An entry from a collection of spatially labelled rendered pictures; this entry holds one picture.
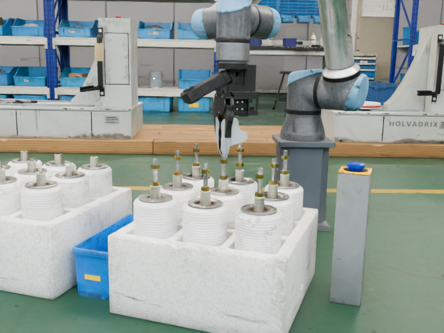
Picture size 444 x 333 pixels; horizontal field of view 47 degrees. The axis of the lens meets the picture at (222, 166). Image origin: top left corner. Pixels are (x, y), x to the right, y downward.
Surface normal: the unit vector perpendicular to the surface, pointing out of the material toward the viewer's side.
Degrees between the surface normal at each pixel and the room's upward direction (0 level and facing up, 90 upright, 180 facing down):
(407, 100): 90
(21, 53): 90
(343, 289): 90
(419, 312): 0
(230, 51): 90
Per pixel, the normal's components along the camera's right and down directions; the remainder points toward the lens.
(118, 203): 0.95, 0.07
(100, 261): -0.30, 0.22
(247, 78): 0.33, 0.19
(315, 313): 0.02, -0.98
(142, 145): 0.03, 0.20
